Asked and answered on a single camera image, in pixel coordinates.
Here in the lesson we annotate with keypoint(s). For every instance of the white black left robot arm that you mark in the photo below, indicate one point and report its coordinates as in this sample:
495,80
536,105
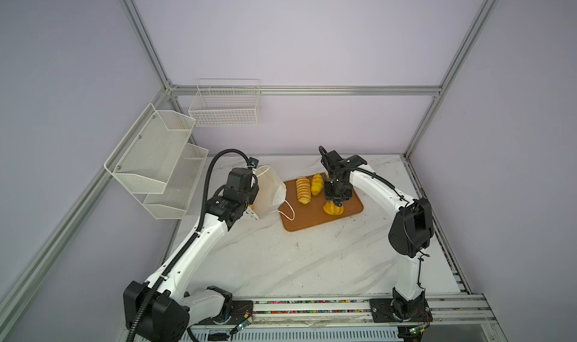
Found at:
160,308

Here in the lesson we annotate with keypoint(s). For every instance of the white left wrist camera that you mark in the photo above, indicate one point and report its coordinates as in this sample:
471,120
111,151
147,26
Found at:
252,163

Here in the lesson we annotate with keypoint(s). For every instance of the yellow striped shell fake bread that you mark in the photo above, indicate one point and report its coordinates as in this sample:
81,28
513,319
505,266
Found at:
331,208

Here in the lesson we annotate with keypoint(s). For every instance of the white mesh wall shelf lower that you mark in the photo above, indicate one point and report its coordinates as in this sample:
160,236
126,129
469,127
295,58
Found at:
174,203

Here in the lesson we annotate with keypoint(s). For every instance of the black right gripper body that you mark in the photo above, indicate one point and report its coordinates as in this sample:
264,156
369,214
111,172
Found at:
334,191

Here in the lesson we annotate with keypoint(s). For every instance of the yellow oblong fake bread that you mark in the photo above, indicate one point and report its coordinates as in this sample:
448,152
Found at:
317,184

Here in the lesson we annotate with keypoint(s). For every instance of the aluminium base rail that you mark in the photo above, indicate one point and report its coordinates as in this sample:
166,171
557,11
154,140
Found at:
340,319

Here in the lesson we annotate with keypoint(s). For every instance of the white wire wall basket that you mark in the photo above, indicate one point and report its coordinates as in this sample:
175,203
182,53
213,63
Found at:
226,103

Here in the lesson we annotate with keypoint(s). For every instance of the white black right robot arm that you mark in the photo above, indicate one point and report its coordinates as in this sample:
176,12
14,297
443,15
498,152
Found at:
410,233

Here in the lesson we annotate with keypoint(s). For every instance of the brown rectangular tray mat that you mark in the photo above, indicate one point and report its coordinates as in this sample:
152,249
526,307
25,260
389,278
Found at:
312,214

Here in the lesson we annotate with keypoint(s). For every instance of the yellow ridged fake bread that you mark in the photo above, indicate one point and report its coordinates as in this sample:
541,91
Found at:
303,190

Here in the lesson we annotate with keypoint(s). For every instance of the white mesh wall shelf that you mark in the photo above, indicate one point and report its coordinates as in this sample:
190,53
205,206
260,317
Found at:
174,203
145,160

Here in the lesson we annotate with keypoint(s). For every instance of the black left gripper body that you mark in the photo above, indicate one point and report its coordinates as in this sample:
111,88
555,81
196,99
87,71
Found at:
251,195

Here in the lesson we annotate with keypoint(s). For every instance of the cartoon animal paper gift bag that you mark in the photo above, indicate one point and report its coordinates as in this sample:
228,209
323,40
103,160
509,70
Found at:
271,195

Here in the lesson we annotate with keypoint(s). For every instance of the white mesh wall shelf upper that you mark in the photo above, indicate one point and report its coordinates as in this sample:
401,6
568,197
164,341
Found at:
145,160

